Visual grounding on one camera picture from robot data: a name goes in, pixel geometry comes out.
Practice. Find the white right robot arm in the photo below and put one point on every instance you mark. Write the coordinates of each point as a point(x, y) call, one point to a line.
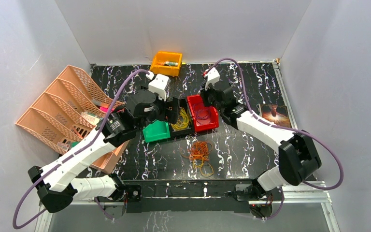
point(297, 154)

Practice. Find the green battery in bin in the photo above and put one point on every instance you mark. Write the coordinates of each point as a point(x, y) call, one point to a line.
point(170, 63)

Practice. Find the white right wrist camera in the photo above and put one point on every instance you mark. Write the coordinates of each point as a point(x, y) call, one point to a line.
point(211, 77)

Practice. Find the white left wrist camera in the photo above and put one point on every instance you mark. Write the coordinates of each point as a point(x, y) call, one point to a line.
point(158, 84)

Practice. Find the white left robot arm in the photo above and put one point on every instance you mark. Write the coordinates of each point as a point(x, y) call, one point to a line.
point(58, 184)

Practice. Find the red plastic bin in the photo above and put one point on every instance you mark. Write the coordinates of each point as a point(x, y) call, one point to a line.
point(205, 118)

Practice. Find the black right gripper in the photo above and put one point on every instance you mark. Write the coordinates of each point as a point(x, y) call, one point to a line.
point(205, 93)

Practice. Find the white box in organizer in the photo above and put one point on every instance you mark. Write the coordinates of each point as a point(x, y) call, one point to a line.
point(91, 118)

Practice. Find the dark book three days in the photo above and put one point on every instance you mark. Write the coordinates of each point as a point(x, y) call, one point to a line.
point(276, 114)

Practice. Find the yellow plastic bin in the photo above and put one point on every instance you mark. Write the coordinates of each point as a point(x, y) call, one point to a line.
point(157, 66)

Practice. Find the green plastic bin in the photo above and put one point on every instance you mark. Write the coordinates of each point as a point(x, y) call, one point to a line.
point(156, 131)

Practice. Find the black plastic bin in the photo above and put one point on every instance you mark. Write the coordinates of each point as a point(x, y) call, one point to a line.
point(185, 123)

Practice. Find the pink plastic file organizer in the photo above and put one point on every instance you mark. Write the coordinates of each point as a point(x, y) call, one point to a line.
point(54, 117)

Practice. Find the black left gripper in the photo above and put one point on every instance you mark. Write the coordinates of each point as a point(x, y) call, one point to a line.
point(173, 108)

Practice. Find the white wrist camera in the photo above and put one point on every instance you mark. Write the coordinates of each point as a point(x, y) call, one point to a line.
point(158, 84)
point(211, 77)

